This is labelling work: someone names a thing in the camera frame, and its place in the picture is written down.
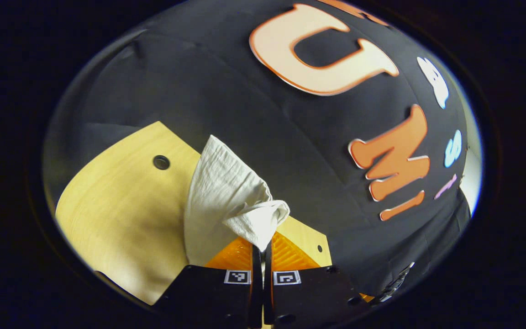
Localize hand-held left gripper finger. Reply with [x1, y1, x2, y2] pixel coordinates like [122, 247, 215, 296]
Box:
[264, 231, 372, 327]
[156, 236, 263, 329]

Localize white jeans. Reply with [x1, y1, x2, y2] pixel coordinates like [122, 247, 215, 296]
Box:
[183, 135, 291, 267]

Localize black backdrop cloth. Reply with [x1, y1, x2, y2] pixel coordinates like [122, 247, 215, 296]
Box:
[42, 0, 478, 297]

